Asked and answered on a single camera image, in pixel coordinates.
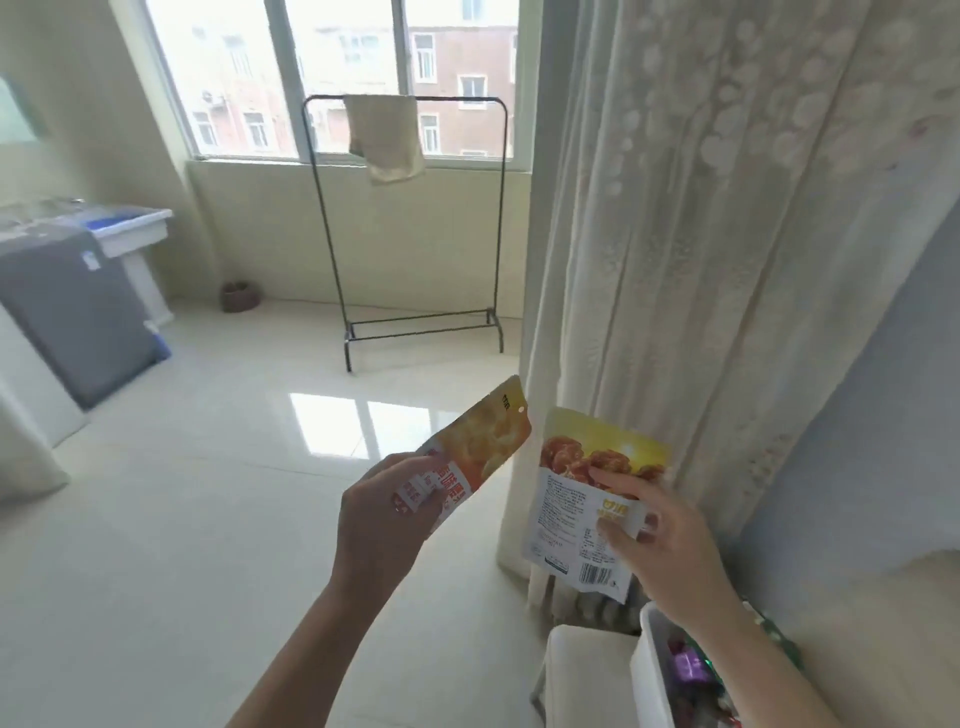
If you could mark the white laundry sink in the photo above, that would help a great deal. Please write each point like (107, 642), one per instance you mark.
(139, 255)

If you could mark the beige towel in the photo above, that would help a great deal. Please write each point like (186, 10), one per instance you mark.
(384, 139)

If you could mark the person's right thumb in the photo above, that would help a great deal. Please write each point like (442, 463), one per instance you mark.
(626, 487)

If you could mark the blue basin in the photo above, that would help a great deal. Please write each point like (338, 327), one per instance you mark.
(112, 220)

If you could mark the person's right forearm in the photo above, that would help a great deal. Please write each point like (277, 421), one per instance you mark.
(757, 675)

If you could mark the white stool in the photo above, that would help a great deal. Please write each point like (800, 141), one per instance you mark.
(585, 675)

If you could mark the person's left fingers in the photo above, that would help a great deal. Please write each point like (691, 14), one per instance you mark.
(401, 462)

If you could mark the person's left forearm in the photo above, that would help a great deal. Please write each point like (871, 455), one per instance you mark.
(307, 660)

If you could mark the white cabinet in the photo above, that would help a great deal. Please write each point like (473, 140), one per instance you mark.
(30, 405)

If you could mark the person's right hand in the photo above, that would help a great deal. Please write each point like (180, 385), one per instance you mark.
(682, 562)

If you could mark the brown bowl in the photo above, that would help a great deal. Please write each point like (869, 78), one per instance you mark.
(239, 297)

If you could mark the grey washing machine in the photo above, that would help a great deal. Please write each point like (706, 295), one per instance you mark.
(75, 315)

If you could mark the wall mirror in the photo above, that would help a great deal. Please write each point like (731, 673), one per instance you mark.
(16, 112)

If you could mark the person's left hand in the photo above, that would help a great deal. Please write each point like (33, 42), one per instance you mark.
(375, 532)

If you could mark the white framed window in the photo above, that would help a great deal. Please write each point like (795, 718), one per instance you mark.
(337, 75)

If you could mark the white plastic storage bin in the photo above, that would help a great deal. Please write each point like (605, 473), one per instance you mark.
(651, 667)

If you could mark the cream cushion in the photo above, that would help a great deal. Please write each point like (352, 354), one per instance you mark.
(885, 645)

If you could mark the orange snack packet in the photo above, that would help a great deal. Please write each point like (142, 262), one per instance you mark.
(480, 442)

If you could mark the purple packet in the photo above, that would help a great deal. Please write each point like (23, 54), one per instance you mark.
(690, 666)

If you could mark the cream lace curtain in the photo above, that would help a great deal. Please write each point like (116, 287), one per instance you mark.
(712, 225)

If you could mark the black metal clothes rack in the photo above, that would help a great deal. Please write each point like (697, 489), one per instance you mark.
(328, 225)

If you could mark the yellow and white snack packet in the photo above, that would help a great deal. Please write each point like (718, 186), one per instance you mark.
(566, 517)

